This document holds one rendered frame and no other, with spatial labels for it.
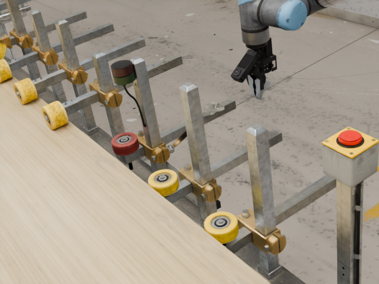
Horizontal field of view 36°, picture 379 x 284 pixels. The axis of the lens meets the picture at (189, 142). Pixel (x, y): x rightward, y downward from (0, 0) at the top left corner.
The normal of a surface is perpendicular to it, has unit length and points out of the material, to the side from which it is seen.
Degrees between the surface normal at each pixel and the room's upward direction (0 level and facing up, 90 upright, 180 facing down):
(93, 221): 0
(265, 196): 90
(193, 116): 90
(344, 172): 90
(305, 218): 0
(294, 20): 90
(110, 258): 0
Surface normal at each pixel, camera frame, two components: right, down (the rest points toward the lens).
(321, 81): -0.15, -0.83
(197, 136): 0.58, 0.37
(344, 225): -0.80, 0.42
